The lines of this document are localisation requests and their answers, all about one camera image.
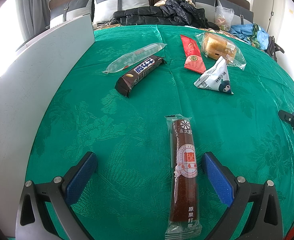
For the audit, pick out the dark red fruit roll stick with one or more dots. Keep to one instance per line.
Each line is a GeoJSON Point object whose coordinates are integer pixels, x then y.
{"type": "Point", "coordinates": [184, 167]}

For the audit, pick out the green patterned cloth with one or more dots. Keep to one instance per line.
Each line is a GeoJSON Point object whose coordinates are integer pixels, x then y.
{"type": "Point", "coordinates": [254, 33]}

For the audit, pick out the green tablecloth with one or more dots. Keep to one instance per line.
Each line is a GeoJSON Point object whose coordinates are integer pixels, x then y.
{"type": "Point", "coordinates": [111, 130]}

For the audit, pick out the clear bread packet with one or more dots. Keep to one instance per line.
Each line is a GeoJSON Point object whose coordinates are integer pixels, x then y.
{"type": "Point", "coordinates": [217, 46]}

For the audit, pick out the beige cloth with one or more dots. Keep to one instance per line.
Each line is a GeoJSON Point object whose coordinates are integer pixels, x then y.
{"type": "Point", "coordinates": [160, 3]}

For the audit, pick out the window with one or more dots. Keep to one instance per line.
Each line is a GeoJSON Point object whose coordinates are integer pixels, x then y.
{"type": "Point", "coordinates": [1, 42]}

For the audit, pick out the dark brown chocolate bar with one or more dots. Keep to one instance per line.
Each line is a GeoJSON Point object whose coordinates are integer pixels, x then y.
{"type": "Point", "coordinates": [139, 73]}

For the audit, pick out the grey curtain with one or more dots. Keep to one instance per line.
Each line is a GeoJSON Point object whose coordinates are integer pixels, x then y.
{"type": "Point", "coordinates": [34, 5]}

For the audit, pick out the clear tube snack packet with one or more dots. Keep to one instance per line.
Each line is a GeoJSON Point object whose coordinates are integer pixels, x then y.
{"type": "Point", "coordinates": [134, 57]}

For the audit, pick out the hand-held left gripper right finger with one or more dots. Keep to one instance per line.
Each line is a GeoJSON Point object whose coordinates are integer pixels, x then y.
{"type": "Point", "coordinates": [217, 177]}

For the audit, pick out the white door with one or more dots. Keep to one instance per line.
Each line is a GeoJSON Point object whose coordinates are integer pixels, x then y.
{"type": "Point", "coordinates": [277, 7]}

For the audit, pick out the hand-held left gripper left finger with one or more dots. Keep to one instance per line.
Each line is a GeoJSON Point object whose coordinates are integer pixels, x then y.
{"type": "Point", "coordinates": [83, 177]}

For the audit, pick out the red snack packet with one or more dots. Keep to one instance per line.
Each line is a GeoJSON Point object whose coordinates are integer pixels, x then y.
{"type": "Point", "coordinates": [192, 53]}

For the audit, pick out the blue cloth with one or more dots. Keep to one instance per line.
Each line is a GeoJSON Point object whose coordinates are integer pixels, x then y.
{"type": "Point", "coordinates": [239, 30]}

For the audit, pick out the white cardboard box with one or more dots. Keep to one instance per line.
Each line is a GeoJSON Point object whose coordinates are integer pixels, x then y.
{"type": "Point", "coordinates": [36, 80]}

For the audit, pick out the black puffer jacket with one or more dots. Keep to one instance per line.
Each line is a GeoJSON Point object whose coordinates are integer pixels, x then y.
{"type": "Point", "coordinates": [162, 15]}

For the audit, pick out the white triangular snack packet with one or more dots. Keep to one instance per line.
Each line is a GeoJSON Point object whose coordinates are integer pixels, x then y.
{"type": "Point", "coordinates": [217, 80]}

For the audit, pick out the clear plastic bag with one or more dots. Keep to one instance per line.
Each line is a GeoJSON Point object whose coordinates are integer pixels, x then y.
{"type": "Point", "coordinates": [223, 17]}

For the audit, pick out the dark brown bag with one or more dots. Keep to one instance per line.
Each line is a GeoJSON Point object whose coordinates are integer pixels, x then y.
{"type": "Point", "coordinates": [274, 48]}

